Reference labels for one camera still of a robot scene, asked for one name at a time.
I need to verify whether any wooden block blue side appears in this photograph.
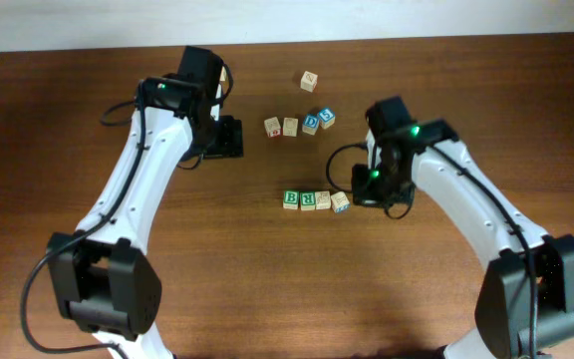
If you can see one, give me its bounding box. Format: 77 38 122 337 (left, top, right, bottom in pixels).
330 191 351 213

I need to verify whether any wooden block green letter R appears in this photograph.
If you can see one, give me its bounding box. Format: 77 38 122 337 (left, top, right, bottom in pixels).
300 191 316 211

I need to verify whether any wooden block green letter B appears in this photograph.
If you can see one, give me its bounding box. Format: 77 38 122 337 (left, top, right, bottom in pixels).
283 190 300 210

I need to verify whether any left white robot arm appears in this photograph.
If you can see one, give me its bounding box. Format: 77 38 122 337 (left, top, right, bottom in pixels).
38 74 242 358

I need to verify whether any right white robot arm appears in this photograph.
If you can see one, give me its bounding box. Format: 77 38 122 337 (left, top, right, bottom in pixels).
352 119 574 358

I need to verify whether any wooden block red letter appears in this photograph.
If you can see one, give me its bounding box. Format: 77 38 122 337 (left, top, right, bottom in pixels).
263 117 282 138

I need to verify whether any far wooden block green side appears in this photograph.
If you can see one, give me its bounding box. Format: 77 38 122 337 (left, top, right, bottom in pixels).
219 67 227 82

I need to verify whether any wooden block blue letter D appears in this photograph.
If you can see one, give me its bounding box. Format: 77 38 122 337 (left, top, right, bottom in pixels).
302 115 320 136

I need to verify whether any wooden block blue number 5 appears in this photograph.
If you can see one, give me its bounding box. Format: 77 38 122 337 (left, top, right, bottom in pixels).
317 108 336 129

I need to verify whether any wooden block red side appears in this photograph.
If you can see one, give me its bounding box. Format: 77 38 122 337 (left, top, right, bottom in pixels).
300 71 318 93

